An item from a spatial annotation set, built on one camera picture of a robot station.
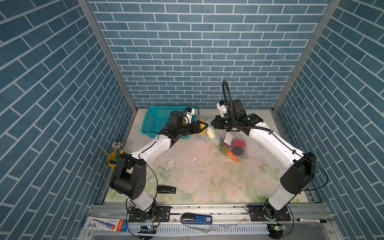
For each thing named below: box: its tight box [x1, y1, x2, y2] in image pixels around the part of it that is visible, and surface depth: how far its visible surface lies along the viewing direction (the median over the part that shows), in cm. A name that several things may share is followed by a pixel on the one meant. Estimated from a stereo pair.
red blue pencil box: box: [83, 216, 128, 233], surface depth 71 cm
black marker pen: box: [295, 218, 328, 223], surface depth 74 cm
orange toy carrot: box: [218, 140, 241, 163], surface depth 93 cm
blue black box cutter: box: [180, 212, 213, 225], surface depth 71 cm
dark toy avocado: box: [232, 146, 244, 156], surface depth 95 cm
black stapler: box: [157, 185, 177, 194], surface depth 81 cm
